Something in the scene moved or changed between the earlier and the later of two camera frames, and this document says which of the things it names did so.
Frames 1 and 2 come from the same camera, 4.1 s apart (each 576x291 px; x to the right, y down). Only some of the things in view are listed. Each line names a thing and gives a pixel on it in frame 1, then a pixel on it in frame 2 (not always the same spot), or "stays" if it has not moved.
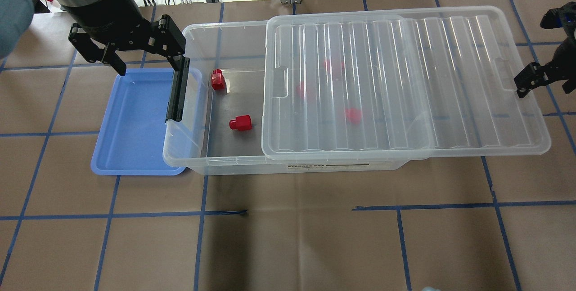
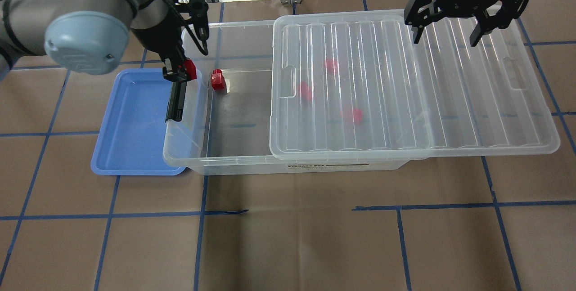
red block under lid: (303, 93) stays
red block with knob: (242, 123) -> (191, 69)
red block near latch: (218, 80) stays
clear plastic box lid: (398, 82) stays
